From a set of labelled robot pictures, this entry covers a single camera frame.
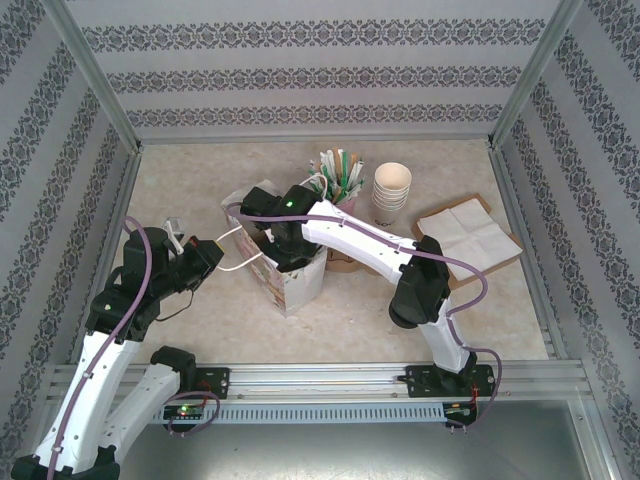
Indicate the cartoon animal print gift bag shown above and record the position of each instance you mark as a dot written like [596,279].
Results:
[300,290]

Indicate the black plastic cup lid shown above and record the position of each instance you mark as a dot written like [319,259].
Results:
[404,323]

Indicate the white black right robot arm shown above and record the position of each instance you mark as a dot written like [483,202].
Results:
[360,237]

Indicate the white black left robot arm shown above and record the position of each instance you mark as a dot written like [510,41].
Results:
[100,380]

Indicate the white green paper wrapped straw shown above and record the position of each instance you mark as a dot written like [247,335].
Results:
[358,172]
[327,162]
[316,181]
[351,157]

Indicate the brown paper wrapped straw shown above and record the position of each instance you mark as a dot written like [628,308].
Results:
[336,191]
[341,161]

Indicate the white paper cup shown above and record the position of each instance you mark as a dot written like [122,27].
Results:
[388,215]
[392,192]
[391,204]
[391,200]
[392,175]
[392,196]

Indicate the small circuit board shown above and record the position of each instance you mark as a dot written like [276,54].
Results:
[459,409]
[186,411]

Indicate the white paper napkin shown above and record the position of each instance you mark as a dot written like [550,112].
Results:
[462,274]
[470,230]

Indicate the aluminium frame rail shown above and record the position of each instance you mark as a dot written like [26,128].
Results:
[107,240]
[315,141]
[530,250]

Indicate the wide aluminium base rail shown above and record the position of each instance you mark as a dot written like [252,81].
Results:
[315,382]

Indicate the aluminium frame post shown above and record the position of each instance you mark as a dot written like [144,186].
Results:
[537,70]
[90,70]

